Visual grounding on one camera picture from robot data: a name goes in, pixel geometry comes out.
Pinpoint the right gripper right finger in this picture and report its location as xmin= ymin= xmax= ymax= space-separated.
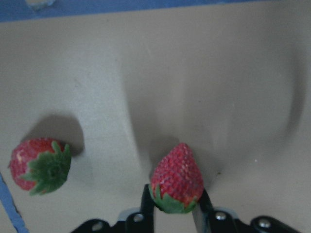
xmin=192 ymin=189 xmax=213 ymax=233

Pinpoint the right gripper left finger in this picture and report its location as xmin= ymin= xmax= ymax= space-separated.
xmin=140 ymin=184 xmax=155 ymax=233

